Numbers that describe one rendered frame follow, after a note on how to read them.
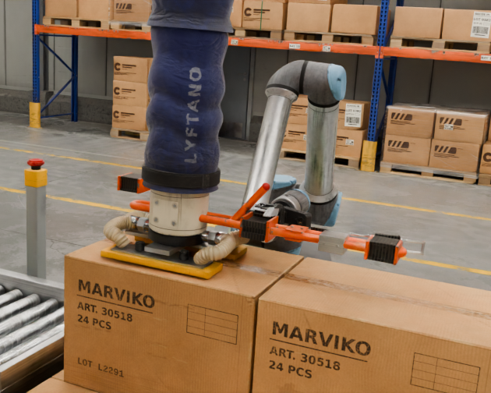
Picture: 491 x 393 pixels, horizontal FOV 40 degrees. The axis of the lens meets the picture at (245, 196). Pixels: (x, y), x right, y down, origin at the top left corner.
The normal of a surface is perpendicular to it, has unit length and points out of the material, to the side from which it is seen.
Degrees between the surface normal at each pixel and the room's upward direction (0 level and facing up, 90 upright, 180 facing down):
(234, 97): 90
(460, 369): 90
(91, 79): 90
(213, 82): 79
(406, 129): 90
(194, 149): 74
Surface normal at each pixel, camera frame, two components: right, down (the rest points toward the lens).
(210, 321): -0.40, 0.18
